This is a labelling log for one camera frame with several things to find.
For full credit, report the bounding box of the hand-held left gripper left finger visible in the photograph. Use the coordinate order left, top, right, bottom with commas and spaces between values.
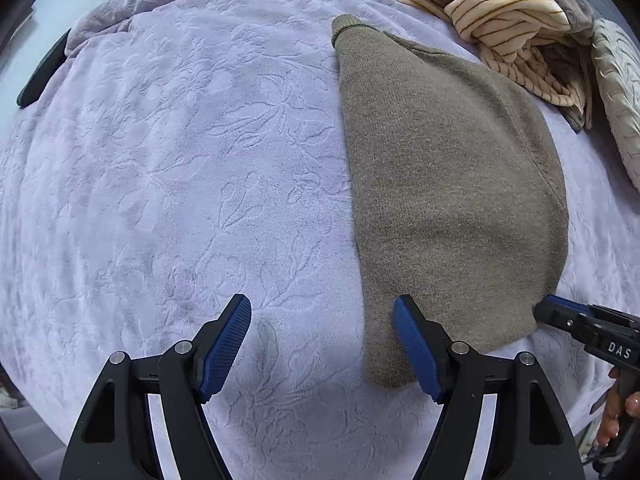
60, 294, 252, 480

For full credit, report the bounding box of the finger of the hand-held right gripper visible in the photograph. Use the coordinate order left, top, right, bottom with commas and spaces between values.
532, 295, 601, 335

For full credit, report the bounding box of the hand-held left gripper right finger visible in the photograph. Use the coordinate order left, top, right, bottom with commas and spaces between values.
392, 296, 586, 480

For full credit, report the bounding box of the olive knit sweater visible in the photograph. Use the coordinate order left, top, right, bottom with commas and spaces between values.
331, 14, 571, 390

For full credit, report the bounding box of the person's right hand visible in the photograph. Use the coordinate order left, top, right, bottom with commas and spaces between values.
596, 365, 640, 450

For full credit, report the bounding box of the lavender embossed blanket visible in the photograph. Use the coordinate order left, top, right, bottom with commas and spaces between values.
0, 0, 640, 480

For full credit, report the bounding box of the cream striped garment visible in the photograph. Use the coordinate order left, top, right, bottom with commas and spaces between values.
377, 0, 593, 111

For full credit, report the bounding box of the dark green object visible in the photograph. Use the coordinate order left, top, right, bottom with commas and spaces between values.
16, 27, 73, 109

